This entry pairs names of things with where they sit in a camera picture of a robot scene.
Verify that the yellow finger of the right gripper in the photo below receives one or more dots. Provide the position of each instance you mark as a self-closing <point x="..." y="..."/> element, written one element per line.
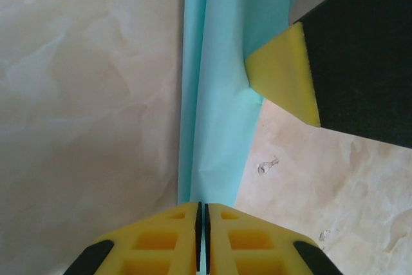
<point x="280" y="72"/>

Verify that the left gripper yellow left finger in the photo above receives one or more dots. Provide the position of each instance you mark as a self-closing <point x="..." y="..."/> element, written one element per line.
<point x="154" y="246"/>

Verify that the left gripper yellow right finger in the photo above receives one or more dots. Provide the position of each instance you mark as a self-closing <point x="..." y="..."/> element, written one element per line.
<point x="254" y="246"/>

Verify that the light blue paper sheet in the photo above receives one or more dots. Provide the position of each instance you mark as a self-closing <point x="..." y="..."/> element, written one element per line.
<point x="219" y="94"/>

